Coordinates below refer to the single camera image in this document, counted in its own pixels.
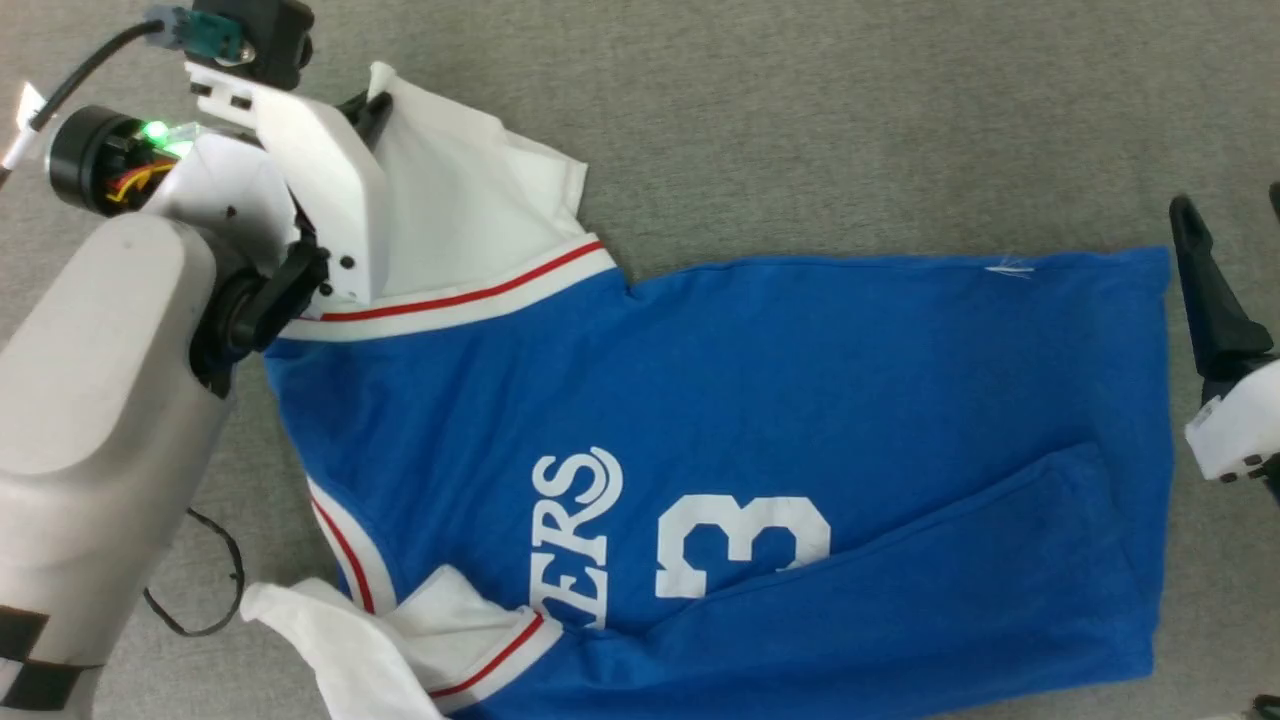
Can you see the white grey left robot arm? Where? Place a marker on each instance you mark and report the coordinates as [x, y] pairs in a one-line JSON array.
[[90, 400]]

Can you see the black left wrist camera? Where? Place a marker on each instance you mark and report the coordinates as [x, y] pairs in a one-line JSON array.
[[270, 40]]

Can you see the blue and white jersey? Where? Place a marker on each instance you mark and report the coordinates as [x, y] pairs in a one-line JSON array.
[[800, 400]]

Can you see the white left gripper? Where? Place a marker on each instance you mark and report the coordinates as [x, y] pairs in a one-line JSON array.
[[330, 180]]

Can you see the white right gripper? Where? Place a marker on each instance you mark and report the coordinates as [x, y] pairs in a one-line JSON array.
[[1245, 430]]

